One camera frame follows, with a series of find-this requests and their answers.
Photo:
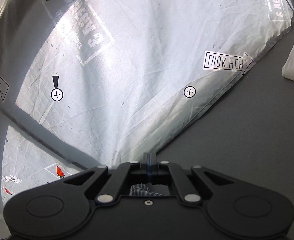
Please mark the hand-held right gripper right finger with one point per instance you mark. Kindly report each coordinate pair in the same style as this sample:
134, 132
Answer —
155, 167

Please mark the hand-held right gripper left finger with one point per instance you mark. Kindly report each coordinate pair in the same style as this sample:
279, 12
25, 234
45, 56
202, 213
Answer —
140, 167

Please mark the blue plaid shirt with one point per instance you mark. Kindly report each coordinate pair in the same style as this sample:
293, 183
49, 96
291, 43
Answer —
142, 190

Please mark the white printed sheet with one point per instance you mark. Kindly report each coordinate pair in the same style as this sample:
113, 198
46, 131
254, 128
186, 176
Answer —
142, 67

